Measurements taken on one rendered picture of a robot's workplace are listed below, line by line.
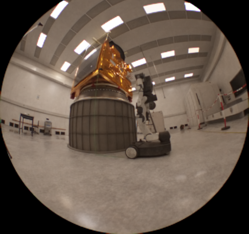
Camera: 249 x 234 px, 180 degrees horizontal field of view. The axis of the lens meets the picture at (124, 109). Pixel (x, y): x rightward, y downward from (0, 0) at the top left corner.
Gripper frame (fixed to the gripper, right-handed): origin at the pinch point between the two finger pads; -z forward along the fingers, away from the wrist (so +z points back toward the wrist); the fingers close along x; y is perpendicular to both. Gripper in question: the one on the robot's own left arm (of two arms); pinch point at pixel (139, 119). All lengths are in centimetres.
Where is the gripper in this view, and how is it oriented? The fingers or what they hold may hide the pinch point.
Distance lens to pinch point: 116.9
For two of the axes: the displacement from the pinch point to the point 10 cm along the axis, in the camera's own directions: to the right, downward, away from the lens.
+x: -8.7, -0.1, 5.0
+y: -4.9, -2.1, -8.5
